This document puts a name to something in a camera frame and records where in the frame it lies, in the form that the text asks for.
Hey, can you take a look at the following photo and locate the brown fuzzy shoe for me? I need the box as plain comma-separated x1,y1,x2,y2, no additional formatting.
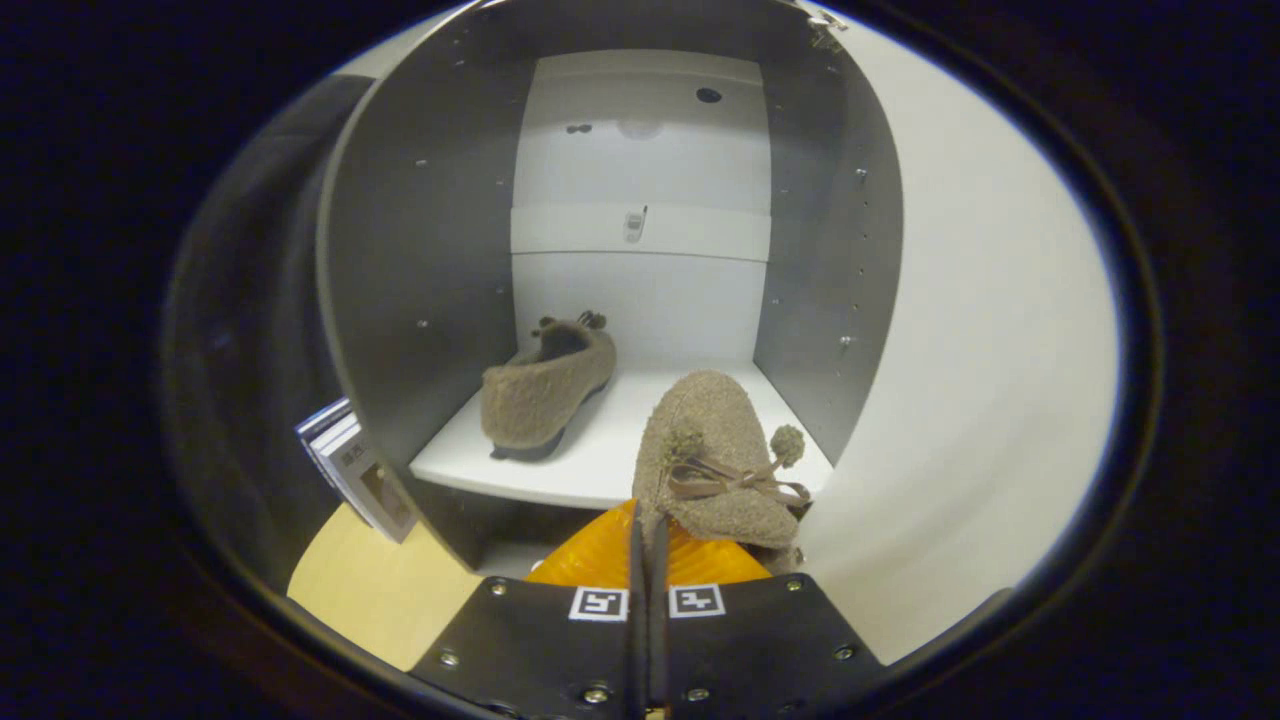
631,369,814,577
479,310,619,452

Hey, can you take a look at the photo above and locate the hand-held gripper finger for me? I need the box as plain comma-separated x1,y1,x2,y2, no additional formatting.
648,514,887,720
408,498,649,720

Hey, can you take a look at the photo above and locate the stack of white books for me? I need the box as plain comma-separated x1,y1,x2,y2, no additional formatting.
294,396,419,545

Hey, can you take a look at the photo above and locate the grey shoe cabinet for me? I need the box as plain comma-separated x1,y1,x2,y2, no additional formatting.
315,0,907,583

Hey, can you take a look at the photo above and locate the black backdrop cloth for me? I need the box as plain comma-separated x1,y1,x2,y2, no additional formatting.
163,74,373,603

